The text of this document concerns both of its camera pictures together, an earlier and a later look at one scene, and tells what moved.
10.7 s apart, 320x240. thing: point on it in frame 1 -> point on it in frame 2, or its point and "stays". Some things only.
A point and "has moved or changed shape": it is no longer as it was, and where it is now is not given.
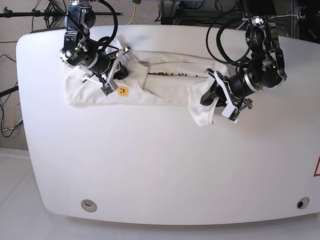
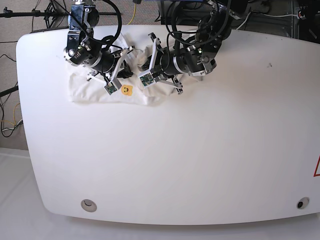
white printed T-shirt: [153, 78] has moved or changed shape
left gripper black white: [233, 89] -> [163, 65]
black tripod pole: [36, 12] stays
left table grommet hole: [88, 205] stays
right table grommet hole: [303, 202] stays
